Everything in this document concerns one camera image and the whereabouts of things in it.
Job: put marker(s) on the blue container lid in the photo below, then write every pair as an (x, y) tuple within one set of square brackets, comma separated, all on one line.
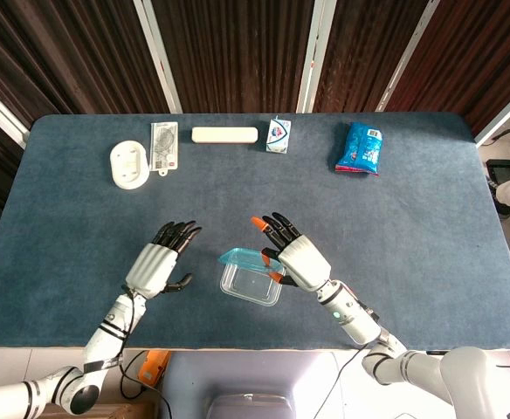
[(242, 257)]

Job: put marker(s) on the pale grey robot torso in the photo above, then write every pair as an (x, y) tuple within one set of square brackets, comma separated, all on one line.
[(259, 379)]

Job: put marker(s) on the clear plastic container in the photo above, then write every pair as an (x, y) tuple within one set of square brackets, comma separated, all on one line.
[(250, 288)]

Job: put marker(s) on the white oval soap dish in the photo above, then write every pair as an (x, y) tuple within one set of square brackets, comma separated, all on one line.
[(127, 164)]

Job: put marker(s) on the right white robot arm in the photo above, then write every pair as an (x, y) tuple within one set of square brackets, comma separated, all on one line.
[(412, 366)]

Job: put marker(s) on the white rectangular bar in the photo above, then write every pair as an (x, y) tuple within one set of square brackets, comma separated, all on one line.
[(224, 135)]

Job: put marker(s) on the clear packaged item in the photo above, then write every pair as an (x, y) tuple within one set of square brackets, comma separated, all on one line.
[(164, 146)]

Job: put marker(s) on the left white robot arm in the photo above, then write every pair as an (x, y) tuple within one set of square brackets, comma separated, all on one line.
[(106, 340)]

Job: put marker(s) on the blue felt table mat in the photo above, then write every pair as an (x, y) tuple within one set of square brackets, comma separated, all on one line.
[(255, 192)]

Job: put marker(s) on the black floor device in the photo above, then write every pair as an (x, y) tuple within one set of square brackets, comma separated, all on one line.
[(506, 168)]

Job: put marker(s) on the blue snack bag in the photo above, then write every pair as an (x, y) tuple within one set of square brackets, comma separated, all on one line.
[(362, 148)]

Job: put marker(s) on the blue white milk carton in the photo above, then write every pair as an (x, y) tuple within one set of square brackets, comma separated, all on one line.
[(278, 136)]

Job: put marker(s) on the orange handheld device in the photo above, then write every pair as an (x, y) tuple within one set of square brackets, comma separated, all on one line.
[(153, 366)]

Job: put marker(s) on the black flat edge strip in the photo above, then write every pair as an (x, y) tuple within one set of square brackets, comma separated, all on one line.
[(438, 352)]

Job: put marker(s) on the right orange-tipped robot hand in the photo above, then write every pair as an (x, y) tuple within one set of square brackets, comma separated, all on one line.
[(303, 262)]

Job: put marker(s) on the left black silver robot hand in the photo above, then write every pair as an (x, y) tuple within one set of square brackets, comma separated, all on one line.
[(152, 270)]

